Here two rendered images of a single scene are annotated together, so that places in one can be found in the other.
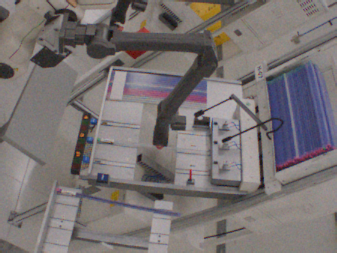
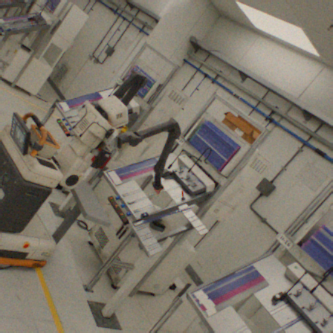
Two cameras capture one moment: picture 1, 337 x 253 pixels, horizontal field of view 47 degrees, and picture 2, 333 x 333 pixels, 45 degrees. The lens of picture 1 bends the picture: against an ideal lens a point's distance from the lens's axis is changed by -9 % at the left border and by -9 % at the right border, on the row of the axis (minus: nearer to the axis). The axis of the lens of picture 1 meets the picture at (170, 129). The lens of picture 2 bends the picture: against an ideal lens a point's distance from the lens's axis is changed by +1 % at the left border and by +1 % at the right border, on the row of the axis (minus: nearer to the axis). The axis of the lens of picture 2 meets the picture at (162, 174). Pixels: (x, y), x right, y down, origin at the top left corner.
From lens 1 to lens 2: 1.80 m
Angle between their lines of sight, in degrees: 23
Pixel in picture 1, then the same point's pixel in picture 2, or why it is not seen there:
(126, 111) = (129, 186)
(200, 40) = (172, 122)
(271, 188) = (222, 180)
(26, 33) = (84, 152)
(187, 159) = (173, 192)
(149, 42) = (153, 131)
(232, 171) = (198, 185)
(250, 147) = (198, 172)
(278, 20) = (164, 115)
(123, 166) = (148, 207)
